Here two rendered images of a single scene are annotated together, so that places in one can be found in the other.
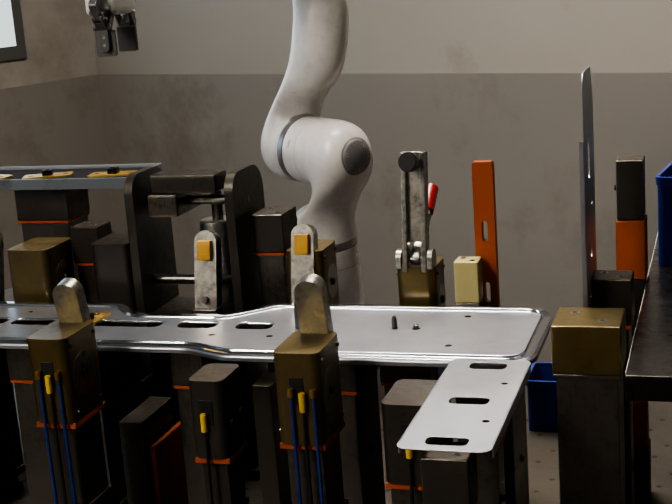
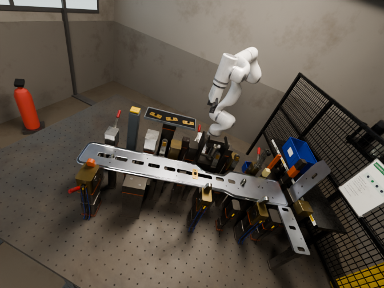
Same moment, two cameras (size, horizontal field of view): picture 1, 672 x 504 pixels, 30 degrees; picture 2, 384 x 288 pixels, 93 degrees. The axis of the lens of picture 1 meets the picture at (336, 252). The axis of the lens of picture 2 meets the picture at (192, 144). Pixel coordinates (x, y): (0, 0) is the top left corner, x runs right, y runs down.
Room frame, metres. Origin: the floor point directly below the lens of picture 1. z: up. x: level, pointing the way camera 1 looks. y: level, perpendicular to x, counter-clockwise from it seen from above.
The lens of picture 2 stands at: (1.09, 0.87, 1.90)
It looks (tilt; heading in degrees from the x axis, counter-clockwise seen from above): 39 degrees down; 330
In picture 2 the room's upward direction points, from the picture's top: 21 degrees clockwise
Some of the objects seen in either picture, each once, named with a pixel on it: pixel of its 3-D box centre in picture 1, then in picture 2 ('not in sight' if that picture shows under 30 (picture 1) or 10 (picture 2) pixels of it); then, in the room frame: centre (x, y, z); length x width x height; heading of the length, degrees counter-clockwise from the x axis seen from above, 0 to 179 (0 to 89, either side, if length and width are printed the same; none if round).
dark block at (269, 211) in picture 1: (284, 339); (219, 166); (1.91, 0.09, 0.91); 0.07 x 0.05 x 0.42; 162
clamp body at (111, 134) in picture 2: not in sight; (112, 149); (2.13, 0.88, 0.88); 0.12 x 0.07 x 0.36; 162
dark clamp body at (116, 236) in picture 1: (137, 348); (187, 161); (1.99, 0.34, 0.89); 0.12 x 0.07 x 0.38; 162
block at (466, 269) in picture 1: (473, 380); (255, 184); (1.72, -0.19, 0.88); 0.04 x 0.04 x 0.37; 72
